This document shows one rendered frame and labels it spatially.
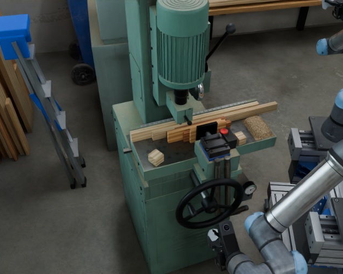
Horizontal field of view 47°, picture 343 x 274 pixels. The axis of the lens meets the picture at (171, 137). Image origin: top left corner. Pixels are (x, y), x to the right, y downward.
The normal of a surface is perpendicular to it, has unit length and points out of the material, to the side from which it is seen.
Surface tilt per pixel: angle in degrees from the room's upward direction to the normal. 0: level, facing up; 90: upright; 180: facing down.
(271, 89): 0
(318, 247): 90
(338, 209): 0
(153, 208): 90
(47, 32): 90
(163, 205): 90
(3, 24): 0
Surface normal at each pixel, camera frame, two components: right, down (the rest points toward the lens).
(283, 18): 0.19, 0.68
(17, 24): 0.00, -0.72
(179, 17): -0.12, 0.69
